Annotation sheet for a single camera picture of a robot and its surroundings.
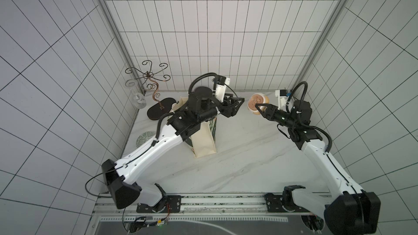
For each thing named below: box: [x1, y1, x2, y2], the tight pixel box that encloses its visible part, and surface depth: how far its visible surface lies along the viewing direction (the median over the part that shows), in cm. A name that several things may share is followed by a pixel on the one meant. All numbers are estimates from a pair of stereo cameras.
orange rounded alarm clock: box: [247, 92, 270, 115], surface depth 76 cm
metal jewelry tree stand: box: [125, 60, 176, 120], surface depth 91 cm
